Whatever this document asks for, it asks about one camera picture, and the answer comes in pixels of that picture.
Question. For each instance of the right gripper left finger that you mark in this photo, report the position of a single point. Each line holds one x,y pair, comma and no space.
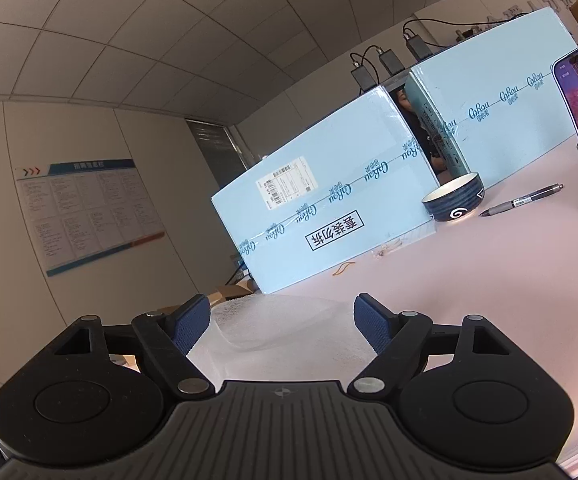
165,341

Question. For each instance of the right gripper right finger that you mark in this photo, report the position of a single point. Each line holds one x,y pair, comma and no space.
398,340

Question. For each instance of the white non-woven shopping bag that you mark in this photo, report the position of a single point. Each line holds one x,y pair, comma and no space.
276,338

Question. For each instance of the clear plastic wrapper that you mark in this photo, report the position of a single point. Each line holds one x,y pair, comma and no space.
387,248

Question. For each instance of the yellow rubber band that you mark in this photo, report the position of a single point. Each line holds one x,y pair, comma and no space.
343,267

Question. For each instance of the open cardboard box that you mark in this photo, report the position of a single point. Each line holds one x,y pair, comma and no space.
225,293

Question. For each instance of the dark blue ceramic bowl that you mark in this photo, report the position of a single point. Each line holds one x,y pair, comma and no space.
456,198

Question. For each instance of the large light blue box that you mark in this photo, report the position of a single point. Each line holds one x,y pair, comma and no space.
350,183

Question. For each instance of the grey black pen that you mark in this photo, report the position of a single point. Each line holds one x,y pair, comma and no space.
523,200

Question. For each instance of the black power adapter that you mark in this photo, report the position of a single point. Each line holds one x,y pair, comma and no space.
420,48
364,72
390,62

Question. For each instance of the wall info poster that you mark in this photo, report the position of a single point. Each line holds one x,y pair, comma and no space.
80,212

